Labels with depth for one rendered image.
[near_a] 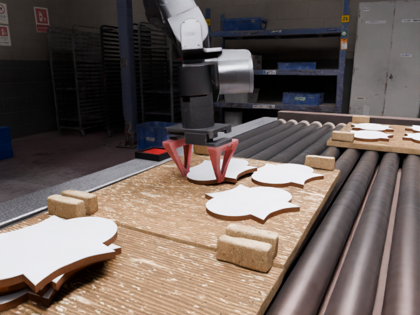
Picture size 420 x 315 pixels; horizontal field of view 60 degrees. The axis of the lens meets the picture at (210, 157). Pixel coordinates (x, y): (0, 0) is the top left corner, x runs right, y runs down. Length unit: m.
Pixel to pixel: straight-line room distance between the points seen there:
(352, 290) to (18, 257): 0.33
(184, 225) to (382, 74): 4.64
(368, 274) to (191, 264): 0.20
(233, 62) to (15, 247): 0.42
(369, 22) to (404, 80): 0.82
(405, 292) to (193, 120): 0.39
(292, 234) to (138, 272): 0.20
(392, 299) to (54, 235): 0.35
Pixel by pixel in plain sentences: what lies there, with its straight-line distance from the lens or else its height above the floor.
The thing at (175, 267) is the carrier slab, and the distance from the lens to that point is 0.40.
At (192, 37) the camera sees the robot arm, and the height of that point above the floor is 1.19.
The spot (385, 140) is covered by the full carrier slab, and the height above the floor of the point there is 0.94.
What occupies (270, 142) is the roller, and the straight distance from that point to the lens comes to 1.13.
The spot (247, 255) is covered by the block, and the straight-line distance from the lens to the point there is 0.39.
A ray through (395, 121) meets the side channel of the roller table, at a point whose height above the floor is 0.94.
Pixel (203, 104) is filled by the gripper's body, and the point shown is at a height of 1.08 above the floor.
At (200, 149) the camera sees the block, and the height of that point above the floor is 0.95.
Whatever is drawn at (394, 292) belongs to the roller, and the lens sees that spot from 0.44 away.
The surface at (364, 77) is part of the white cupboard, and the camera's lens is 5.01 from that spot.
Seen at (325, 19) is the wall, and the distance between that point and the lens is 5.61.
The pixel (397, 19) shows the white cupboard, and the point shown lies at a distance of 5.06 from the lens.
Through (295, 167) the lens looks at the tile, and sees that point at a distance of 0.74.
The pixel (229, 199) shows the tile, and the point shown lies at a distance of 0.55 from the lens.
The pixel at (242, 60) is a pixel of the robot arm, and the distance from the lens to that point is 0.62.
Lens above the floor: 1.14
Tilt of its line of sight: 14 degrees down
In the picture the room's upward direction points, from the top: straight up
